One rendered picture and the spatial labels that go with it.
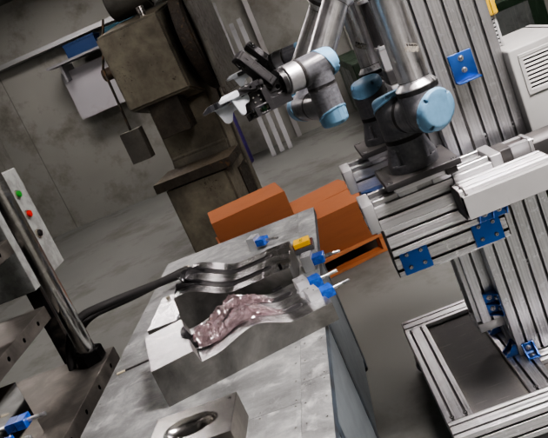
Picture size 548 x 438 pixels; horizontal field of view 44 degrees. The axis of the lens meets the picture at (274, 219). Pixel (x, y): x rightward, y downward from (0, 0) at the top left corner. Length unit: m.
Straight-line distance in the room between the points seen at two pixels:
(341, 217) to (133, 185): 6.17
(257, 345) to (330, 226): 2.52
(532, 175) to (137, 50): 3.98
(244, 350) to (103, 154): 8.42
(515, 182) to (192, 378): 1.01
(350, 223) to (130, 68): 2.23
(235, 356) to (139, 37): 3.94
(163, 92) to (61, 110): 4.81
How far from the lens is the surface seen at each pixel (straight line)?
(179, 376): 1.80
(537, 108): 2.23
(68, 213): 10.43
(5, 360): 2.10
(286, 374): 1.70
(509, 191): 1.96
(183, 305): 2.16
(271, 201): 4.12
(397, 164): 2.02
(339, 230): 4.29
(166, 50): 5.41
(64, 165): 10.27
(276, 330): 1.81
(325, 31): 1.89
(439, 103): 1.87
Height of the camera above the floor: 1.57
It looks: 15 degrees down
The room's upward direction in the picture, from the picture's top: 24 degrees counter-clockwise
